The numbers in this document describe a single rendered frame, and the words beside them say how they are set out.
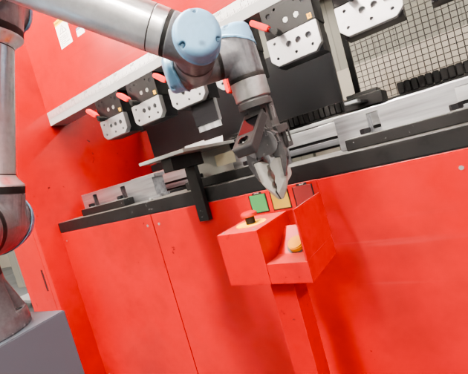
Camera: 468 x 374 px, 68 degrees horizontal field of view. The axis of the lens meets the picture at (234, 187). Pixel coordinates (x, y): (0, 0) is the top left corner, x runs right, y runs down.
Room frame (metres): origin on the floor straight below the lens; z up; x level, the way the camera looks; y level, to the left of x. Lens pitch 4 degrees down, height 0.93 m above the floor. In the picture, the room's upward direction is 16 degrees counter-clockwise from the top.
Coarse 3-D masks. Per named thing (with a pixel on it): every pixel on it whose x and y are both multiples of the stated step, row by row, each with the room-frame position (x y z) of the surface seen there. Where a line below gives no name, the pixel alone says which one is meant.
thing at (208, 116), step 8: (200, 104) 1.22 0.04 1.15; (208, 104) 1.20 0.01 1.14; (216, 104) 1.20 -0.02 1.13; (192, 112) 1.25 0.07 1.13; (200, 112) 1.23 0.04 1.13; (208, 112) 1.21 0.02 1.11; (216, 112) 1.19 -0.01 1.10; (200, 120) 1.23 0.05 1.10; (208, 120) 1.22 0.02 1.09; (216, 120) 1.21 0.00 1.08; (200, 128) 1.25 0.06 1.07; (208, 128) 1.23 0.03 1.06
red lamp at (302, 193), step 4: (308, 184) 0.80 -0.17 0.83; (296, 188) 0.82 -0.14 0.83; (300, 188) 0.81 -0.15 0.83; (304, 188) 0.81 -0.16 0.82; (308, 188) 0.80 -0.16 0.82; (296, 192) 0.82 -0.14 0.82; (300, 192) 0.81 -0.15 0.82; (304, 192) 0.81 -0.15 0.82; (308, 192) 0.80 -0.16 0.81; (312, 192) 0.80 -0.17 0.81; (296, 196) 0.82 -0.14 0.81; (300, 196) 0.81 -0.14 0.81; (304, 196) 0.81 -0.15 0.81; (308, 196) 0.80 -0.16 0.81; (296, 200) 0.82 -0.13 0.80; (300, 200) 0.82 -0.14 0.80; (304, 200) 0.81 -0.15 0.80
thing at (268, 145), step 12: (264, 96) 0.71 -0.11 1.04; (240, 108) 0.72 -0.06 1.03; (252, 108) 0.73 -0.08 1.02; (264, 108) 0.74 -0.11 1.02; (276, 120) 0.76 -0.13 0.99; (264, 132) 0.71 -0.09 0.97; (276, 132) 0.70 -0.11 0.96; (288, 132) 0.76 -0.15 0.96; (264, 144) 0.71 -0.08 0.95; (276, 144) 0.70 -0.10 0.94; (288, 144) 0.75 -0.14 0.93; (252, 156) 0.73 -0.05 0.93
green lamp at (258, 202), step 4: (252, 196) 0.89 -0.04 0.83; (256, 196) 0.88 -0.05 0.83; (260, 196) 0.87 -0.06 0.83; (264, 196) 0.87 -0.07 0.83; (252, 200) 0.89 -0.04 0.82; (256, 200) 0.88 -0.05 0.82; (260, 200) 0.88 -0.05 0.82; (264, 200) 0.87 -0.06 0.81; (252, 204) 0.89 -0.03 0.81; (256, 204) 0.88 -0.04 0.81; (260, 204) 0.88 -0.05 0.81; (264, 204) 0.87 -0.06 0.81; (256, 208) 0.88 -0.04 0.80; (260, 208) 0.88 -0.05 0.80; (264, 208) 0.87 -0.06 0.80
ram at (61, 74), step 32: (160, 0) 1.21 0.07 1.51; (192, 0) 1.14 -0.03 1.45; (224, 0) 1.08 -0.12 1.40; (32, 32) 1.62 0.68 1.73; (32, 64) 1.66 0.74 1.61; (64, 64) 1.54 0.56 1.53; (96, 64) 1.43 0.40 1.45; (128, 64) 1.34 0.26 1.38; (160, 64) 1.25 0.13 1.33; (64, 96) 1.58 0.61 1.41; (96, 96) 1.46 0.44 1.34
